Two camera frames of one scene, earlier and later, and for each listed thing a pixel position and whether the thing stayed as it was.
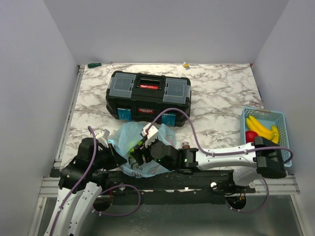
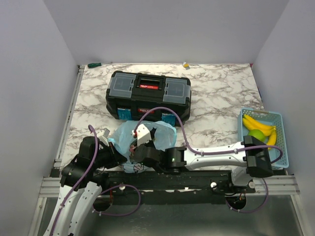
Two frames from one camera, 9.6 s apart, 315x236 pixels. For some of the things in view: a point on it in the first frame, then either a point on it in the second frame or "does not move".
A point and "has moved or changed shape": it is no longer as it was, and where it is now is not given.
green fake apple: (132, 150) has moved or changed shape
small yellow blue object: (186, 65) does not move
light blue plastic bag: (124, 139) has moved or changed shape
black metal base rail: (195, 188) does not move
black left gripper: (116, 159) does not move
